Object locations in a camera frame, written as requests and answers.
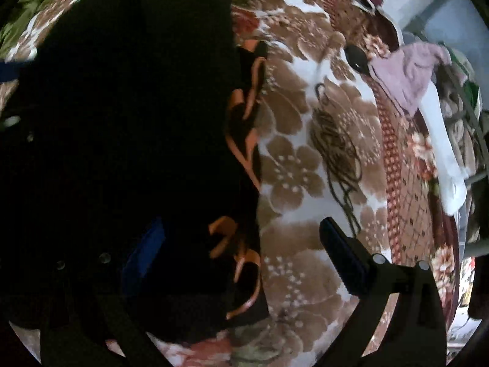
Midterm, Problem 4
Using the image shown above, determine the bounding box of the black hoodie orange print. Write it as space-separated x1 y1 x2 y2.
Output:
1 0 269 342

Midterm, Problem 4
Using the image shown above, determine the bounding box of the white cloth at bed edge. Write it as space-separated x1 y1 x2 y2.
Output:
419 81 467 216

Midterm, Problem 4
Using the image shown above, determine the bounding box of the floral brown red blanket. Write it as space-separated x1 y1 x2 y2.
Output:
1 0 458 366

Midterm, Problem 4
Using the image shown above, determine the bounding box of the blue folded garment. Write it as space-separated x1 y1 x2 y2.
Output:
0 61 24 83

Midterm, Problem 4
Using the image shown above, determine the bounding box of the pink cloth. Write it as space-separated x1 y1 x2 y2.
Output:
369 42 452 116

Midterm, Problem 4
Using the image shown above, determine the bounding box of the black oval remote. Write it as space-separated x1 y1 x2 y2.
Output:
344 44 370 76

